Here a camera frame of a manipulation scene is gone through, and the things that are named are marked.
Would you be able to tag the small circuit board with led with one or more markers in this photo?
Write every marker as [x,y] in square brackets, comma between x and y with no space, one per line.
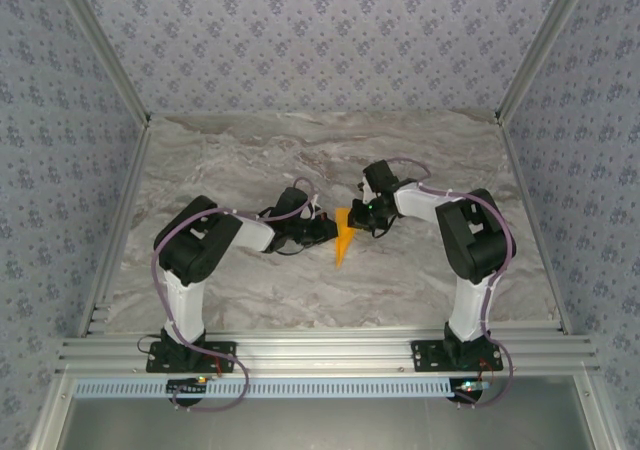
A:
[470,385]
[187,385]

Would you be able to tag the aluminium frame post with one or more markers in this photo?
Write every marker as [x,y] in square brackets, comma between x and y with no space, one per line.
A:
[105,45]
[542,45]

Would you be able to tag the aluminium frame cross rail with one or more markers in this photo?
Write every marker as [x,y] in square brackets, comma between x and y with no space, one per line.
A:
[320,352]

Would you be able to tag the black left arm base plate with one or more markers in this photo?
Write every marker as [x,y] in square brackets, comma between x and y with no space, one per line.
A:
[220,352]

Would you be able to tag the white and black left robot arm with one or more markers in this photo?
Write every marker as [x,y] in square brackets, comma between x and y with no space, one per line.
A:
[195,240]

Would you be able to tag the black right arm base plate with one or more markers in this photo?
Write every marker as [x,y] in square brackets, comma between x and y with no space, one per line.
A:
[425,355]

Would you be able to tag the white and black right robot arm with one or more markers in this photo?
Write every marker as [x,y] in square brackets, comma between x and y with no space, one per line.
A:
[472,240]

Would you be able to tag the aluminium frame side rail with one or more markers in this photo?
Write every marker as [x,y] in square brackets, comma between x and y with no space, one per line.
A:
[534,220]
[120,220]

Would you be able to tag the grey metal sheet panel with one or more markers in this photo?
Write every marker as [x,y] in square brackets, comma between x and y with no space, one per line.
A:
[320,425]

